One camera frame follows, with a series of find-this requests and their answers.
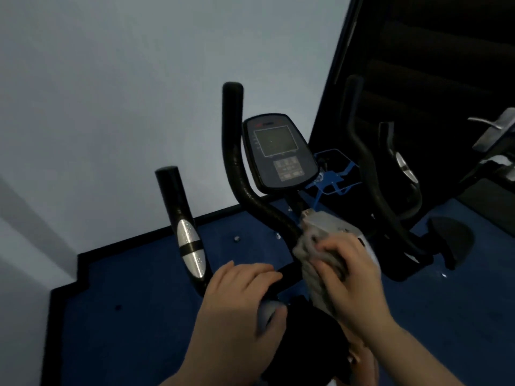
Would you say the person's left forearm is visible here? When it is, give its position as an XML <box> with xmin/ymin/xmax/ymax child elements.
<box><xmin>160</xmin><ymin>349</ymin><xmax>260</xmax><ymax>386</ymax></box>

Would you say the black exercise bike handlebar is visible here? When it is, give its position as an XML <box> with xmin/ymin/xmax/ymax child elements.
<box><xmin>155</xmin><ymin>75</ymin><xmax>436</xmax><ymax>299</ymax></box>

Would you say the exercise bike console display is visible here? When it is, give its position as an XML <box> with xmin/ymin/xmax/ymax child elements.
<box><xmin>242</xmin><ymin>113</ymin><xmax>319</xmax><ymax>195</ymax></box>

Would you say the dark door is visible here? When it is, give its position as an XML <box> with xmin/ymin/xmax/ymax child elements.
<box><xmin>309</xmin><ymin>0</ymin><xmax>515</xmax><ymax>223</ymax></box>

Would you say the person's right forearm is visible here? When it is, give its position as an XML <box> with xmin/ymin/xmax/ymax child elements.
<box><xmin>354</xmin><ymin>313</ymin><xmax>467</xmax><ymax>386</ymax></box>

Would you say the person's right hand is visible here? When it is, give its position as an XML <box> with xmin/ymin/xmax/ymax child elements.
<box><xmin>312</xmin><ymin>233</ymin><xmax>394</xmax><ymax>339</ymax></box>

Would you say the silver pulse grip sensor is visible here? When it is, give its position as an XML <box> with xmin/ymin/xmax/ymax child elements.
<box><xmin>394</xmin><ymin>152</ymin><xmax>419</xmax><ymax>184</ymax></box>
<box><xmin>176</xmin><ymin>219</ymin><xmax>207</xmax><ymax>280</ymax></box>

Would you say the person's left hand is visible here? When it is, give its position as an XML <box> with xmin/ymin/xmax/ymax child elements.
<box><xmin>189</xmin><ymin>260</ymin><xmax>289</xmax><ymax>359</ymax></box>

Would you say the black exercise bike body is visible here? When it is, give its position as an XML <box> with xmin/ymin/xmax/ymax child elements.
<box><xmin>259</xmin><ymin>295</ymin><xmax>355</xmax><ymax>386</ymax></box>

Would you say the blue wire bottle holder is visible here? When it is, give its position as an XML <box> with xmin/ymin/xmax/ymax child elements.
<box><xmin>304</xmin><ymin>149</ymin><xmax>361</xmax><ymax>213</ymax></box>

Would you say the silver door handle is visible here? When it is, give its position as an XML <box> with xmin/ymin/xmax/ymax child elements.
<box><xmin>467</xmin><ymin>108</ymin><xmax>515</xmax><ymax>153</ymax></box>

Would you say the grey cleaning cloth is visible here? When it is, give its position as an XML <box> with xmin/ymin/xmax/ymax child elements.
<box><xmin>292</xmin><ymin>210</ymin><xmax>381</xmax><ymax>318</ymax></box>

